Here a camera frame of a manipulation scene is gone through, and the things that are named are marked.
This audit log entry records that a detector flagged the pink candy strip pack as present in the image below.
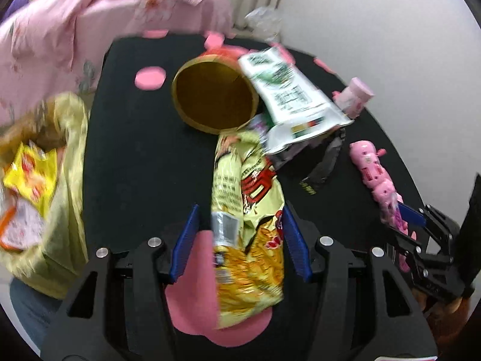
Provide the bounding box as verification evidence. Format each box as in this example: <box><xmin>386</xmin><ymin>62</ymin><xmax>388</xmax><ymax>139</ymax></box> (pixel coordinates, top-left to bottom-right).
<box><xmin>349</xmin><ymin>141</ymin><xmax>418</xmax><ymax>272</ymax></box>

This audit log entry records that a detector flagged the brown paper tub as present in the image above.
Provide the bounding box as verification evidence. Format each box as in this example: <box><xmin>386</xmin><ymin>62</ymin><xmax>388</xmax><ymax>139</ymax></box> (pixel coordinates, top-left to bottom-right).
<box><xmin>172</xmin><ymin>45</ymin><xmax>260</xmax><ymax>134</ymax></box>

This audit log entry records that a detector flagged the person's jeans leg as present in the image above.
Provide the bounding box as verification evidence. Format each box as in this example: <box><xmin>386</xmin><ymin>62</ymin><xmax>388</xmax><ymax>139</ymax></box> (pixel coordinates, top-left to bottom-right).
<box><xmin>9</xmin><ymin>280</ymin><xmax>66</xmax><ymax>350</ymax></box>

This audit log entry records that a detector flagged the black tablecloth with pink spots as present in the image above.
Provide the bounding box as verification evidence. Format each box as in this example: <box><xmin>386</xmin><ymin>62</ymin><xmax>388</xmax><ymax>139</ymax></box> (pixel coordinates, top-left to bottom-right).
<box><xmin>81</xmin><ymin>34</ymin><xmax>429</xmax><ymax>361</ymax></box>

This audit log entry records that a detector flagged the bin with yellow liner bag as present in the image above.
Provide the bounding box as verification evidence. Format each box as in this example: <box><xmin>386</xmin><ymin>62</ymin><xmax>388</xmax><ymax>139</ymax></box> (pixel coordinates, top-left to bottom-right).
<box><xmin>0</xmin><ymin>92</ymin><xmax>91</xmax><ymax>300</ymax></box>

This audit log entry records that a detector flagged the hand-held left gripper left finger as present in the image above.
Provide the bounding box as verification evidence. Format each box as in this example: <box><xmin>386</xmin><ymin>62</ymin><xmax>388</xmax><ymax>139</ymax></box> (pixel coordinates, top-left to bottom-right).
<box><xmin>41</xmin><ymin>204</ymin><xmax>200</xmax><ymax>361</ymax></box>

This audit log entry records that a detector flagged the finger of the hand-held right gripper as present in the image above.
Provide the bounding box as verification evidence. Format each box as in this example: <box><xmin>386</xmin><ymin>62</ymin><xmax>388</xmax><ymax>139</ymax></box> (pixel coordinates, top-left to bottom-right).
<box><xmin>397</xmin><ymin>202</ymin><xmax>462</xmax><ymax>247</ymax></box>
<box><xmin>386</xmin><ymin>227</ymin><xmax>424</xmax><ymax>268</ymax></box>

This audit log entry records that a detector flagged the person's right hand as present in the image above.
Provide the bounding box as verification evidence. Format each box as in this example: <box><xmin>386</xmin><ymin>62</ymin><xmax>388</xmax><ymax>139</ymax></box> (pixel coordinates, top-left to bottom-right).
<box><xmin>421</xmin><ymin>292</ymin><xmax>471</xmax><ymax>344</ymax></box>

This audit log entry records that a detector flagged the pink bottle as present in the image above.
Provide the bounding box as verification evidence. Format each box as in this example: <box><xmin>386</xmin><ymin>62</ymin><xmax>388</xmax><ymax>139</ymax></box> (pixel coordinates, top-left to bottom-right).
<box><xmin>332</xmin><ymin>77</ymin><xmax>375</xmax><ymax>119</ymax></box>

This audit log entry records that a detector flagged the white orange snack packet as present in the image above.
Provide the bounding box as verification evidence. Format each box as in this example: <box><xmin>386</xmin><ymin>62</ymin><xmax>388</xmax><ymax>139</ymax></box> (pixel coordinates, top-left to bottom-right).
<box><xmin>0</xmin><ymin>192</ymin><xmax>44</xmax><ymax>253</ymax></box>

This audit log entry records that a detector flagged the large white green-print packet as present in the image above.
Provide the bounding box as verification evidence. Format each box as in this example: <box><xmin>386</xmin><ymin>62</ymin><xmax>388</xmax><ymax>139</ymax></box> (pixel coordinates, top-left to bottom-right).
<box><xmin>238</xmin><ymin>47</ymin><xmax>354</xmax><ymax>156</ymax></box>

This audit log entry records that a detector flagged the pink floral duvet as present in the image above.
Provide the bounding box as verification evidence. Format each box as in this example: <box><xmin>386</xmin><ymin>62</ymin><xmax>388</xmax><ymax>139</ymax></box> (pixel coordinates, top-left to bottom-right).
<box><xmin>0</xmin><ymin>0</ymin><xmax>241</xmax><ymax>122</ymax></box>

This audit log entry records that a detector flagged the yellow-green chip bag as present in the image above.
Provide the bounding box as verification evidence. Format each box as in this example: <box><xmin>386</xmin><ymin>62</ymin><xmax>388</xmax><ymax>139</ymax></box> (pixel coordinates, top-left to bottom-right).
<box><xmin>210</xmin><ymin>130</ymin><xmax>286</xmax><ymax>330</ymax></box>

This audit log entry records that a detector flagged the white plastic bag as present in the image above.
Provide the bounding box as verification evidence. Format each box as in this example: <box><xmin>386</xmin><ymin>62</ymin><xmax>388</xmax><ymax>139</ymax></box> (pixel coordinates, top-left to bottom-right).
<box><xmin>244</xmin><ymin>7</ymin><xmax>283</xmax><ymax>43</ymax></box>

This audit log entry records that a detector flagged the yellow red-label snack packet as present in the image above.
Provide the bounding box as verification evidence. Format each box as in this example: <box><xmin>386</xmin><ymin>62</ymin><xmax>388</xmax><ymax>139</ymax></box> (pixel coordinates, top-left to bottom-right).
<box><xmin>3</xmin><ymin>141</ymin><xmax>58</xmax><ymax>217</ymax></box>

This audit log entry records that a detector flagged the black wrapper strip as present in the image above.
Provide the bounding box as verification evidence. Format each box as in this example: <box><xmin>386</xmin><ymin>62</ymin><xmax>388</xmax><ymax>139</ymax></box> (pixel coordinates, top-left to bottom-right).
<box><xmin>300</xmin><ymin>128</ymin><xmax>346</xmax><ymax>197</ymax></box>

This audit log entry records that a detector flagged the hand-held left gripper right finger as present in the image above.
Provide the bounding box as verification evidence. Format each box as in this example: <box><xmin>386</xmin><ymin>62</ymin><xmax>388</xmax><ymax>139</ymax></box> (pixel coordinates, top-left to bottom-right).
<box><xmin>282</xmin><ymin>205</ymin><xmax>438</xmax><ymax>361</ymax></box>

